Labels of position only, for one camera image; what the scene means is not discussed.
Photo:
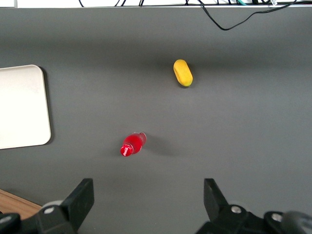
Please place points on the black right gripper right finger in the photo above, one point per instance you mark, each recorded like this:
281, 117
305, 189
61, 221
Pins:
217, 207

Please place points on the white rectangular tray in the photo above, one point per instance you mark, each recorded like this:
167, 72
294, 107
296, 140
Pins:
22, 107

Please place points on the red soda bottle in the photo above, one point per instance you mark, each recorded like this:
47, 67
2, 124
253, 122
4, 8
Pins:
132, 144

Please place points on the wooden drawer cabinet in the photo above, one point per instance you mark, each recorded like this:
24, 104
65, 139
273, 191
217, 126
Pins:
14, 203

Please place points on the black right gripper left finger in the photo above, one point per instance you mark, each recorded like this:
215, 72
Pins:
78, 202

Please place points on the yellow oval toy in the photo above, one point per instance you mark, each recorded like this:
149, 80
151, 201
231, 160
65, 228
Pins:
183, 73

